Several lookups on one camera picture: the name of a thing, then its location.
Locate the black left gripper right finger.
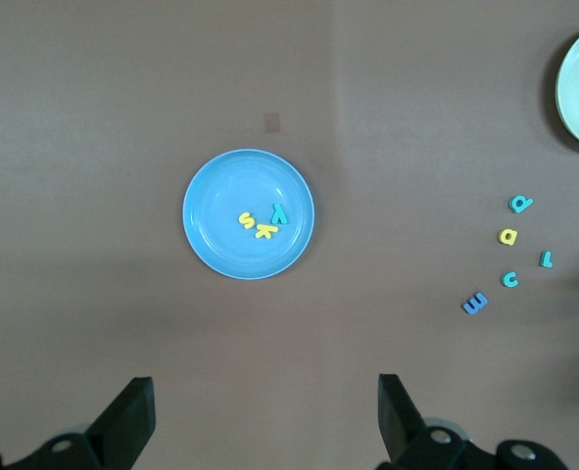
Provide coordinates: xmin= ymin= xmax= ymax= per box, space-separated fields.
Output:
xmin=377 ymin=373 xmax=572 ymax=470

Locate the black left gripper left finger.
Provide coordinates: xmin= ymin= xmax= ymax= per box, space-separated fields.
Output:
xmin=0 ymin=375 xmax=156 ymax=470

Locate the blue letter E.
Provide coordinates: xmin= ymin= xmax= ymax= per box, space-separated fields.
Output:
xmin=461 ymin=292 xmax=489 ymax=315

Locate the blue plate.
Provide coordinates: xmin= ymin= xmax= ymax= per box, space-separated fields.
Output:
xmin=181 ymin=148 xmax=316 ymax=281

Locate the teal letter p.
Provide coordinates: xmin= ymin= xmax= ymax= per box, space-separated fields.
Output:
xmin=507 ymin=194 xmax=535 ymax=214

